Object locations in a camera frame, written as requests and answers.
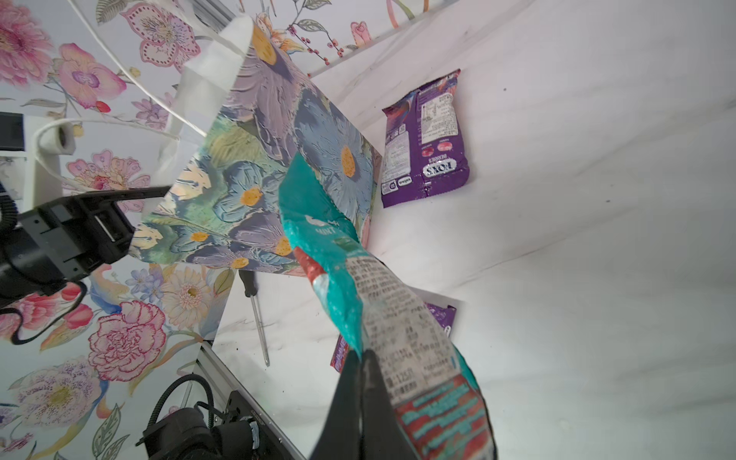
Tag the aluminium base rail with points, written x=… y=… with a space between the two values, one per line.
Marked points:
x=238 y=405

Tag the green Fox's candy bag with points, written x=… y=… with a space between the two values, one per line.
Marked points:
x=436 y=399

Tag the purple snack packet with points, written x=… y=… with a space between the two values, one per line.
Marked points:
x=424 y=154

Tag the floral white paper bag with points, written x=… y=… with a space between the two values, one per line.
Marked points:
x=222 y=210

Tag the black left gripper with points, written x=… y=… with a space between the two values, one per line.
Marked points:
x=65 y=240

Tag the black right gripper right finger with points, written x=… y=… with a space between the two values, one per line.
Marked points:
x=382 y=436

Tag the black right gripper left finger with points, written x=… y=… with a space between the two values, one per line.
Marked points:
x=340 y=437

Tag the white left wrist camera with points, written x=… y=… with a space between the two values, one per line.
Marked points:
x=32 y=149

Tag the black handled screwdriver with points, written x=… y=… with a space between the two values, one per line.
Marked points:
x=250 y=289

